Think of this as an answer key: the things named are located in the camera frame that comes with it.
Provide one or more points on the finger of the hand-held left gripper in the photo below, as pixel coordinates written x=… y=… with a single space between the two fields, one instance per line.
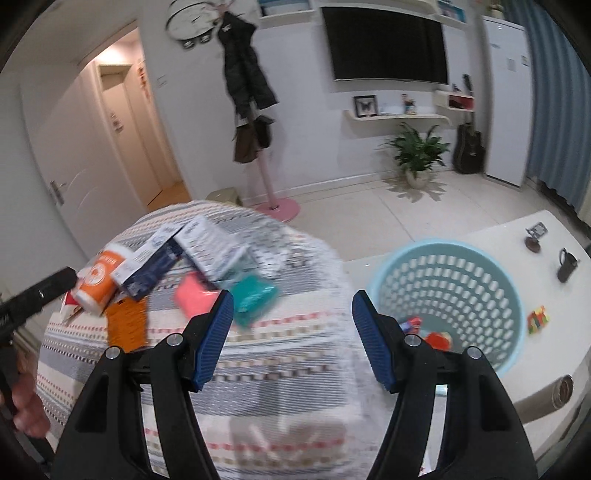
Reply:
x=51 y=286

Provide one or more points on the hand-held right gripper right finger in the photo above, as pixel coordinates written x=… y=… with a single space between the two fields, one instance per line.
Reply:
x=371 y=341

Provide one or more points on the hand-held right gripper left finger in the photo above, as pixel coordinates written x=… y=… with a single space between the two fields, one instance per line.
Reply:
x=214 y=337

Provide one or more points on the white red packet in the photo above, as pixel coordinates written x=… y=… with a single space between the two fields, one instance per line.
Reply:
x=69 y=302

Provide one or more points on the pink packet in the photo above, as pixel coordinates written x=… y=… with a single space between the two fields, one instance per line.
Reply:
x=194 y=295

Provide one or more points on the orange bottle with white cap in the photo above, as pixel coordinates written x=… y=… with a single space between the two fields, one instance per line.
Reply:
x=99 y=277

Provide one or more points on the teal packet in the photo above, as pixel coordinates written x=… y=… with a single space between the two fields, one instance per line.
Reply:
x=251 y=300

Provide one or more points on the orange red packet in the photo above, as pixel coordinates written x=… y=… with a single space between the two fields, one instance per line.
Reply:
x=438 y=341

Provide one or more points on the orange box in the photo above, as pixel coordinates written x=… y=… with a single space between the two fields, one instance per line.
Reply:
x=127 y=325

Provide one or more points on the white box with grey print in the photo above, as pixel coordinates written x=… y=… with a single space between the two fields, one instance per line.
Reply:
x=207 y=247

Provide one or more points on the dark blue box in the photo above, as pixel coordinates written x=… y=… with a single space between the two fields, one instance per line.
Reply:
x=147 y=272

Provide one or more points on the grey packet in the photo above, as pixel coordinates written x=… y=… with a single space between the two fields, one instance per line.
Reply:
x=272 y=261

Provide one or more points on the light blue perforated basket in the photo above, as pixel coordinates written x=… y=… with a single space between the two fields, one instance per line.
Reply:
x=461 y=286

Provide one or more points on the small white blue-print box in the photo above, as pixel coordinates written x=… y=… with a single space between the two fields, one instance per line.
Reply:
x=162 y=234

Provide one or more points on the person's left hand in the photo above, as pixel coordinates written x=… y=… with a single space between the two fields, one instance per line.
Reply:
x=30 y=408

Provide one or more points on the striped woven blanket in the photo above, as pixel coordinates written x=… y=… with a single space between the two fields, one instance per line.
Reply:
x=286 y=350

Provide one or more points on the white open door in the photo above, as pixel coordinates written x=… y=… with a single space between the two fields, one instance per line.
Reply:
x=78 y=161

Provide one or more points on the beige low stool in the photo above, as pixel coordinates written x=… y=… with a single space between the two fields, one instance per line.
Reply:
x=224 y=196

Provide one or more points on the hallway door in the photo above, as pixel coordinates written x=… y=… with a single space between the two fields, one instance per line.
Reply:
x=129 y=138

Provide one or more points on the colourful puzzle cube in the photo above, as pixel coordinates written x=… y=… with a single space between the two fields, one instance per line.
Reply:
x=539 y=319

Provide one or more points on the pink coat rack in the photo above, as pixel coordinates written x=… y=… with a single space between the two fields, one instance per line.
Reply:
x=265 y=175

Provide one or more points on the phone stand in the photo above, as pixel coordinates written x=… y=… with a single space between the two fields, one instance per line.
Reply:
x=534 y=240

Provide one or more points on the potted green plant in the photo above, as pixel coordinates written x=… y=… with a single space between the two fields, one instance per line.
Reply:
x=418 y=152

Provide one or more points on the brown bag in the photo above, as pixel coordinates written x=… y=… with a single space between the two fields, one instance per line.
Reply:
x=244 y=143

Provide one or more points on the black mug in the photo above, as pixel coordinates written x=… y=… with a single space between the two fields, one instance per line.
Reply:
x=567 y=266

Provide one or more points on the black bag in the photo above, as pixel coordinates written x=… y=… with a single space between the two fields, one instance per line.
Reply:
x=265 y=131

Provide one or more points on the black acoustic guitar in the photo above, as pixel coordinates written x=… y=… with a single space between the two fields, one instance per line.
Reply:
x=468 y=150

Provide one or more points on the red hanging ornament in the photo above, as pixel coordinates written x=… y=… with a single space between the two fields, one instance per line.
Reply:
x=144 y=83

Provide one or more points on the framed butterfly picture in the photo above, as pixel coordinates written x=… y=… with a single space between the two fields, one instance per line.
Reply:
x=365 y=105

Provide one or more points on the small figurine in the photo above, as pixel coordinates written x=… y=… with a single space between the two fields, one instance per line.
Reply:
x=408 y=105

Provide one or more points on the white box shelf red inside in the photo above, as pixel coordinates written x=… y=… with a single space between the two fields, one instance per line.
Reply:
x=457 y=100

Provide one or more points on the black padded coat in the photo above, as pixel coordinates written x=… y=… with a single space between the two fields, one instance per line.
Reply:
x=242 y=69

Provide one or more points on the black ornament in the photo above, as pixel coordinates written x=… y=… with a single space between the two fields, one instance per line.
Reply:
x=467 y=84

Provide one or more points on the blue curtain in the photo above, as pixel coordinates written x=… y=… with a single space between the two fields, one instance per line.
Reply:
x=558 y=115

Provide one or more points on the white box shelf teal inside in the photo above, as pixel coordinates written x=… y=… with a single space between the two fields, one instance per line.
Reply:
x=286 y=8

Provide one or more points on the small teal box shelf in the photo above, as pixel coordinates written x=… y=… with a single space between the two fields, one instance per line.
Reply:
x=450 y=9

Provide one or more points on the white curved wall shelf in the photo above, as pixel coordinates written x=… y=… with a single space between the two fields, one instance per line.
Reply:
x=397 y=119

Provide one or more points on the panda wall clock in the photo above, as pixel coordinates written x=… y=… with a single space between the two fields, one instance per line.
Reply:
x=189 y=21

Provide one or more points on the wall-mounted black television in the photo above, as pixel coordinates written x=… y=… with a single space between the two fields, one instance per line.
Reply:
x=383 y=41

